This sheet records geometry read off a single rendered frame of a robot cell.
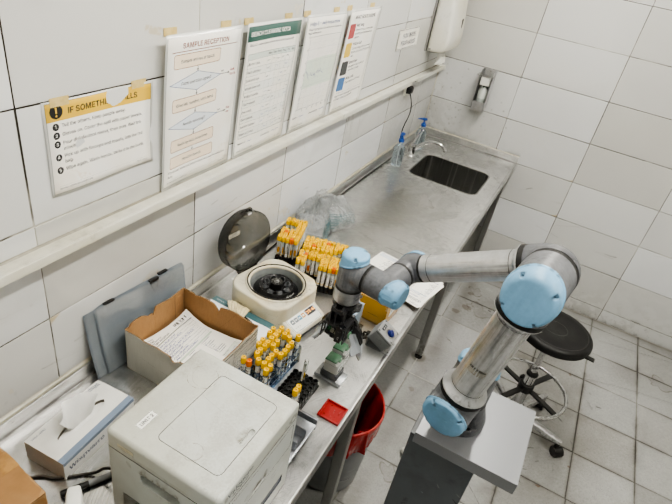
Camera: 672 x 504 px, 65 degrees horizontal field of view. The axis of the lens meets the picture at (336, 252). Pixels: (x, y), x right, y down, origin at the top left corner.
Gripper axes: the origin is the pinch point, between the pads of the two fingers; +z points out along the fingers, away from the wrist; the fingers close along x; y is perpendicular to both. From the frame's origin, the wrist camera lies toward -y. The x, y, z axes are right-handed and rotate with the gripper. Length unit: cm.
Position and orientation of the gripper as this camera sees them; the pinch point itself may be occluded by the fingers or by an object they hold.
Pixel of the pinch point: (337, 348)
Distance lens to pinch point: 158.5
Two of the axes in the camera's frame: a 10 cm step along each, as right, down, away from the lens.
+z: -1.7, 8.2, 5.4
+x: 8.7, 3.8, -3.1
